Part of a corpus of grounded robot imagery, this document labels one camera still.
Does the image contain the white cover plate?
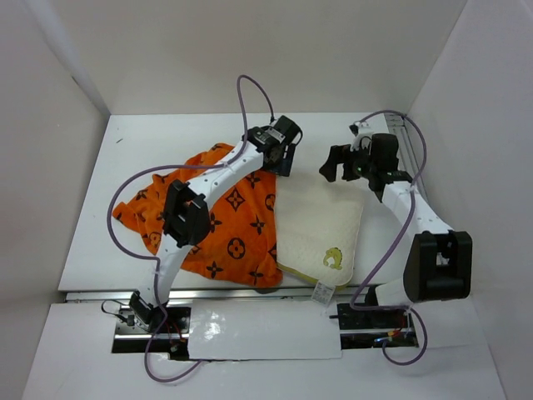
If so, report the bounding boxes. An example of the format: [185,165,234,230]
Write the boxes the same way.
[187,299,341,361]

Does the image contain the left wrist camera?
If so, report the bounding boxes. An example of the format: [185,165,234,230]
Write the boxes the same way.
[271,115,303,146]

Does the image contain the aluminium side rail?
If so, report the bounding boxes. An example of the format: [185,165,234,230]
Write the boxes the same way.
[385,112,421,177]

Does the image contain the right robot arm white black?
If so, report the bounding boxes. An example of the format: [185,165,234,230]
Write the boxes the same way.
[319,133,473,327]

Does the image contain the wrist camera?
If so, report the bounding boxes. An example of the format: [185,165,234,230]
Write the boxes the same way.
[271,115,303,146]
[349,121,374,151]

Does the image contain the cream white pillow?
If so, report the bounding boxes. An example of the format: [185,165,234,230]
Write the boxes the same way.
[274,172,365,290]

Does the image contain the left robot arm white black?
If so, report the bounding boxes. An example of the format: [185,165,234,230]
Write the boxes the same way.
[129,116,303,333]

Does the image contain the orange patterned pillowcase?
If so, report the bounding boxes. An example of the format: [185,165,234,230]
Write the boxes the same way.
[112,168,283,288]

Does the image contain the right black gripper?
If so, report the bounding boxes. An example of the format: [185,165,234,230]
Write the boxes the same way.
[320,140,378,183]

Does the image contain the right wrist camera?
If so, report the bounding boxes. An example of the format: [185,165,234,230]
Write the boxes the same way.
[349,121,374,151]

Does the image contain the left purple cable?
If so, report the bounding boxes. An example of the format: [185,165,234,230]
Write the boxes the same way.
[106,74,276,383]

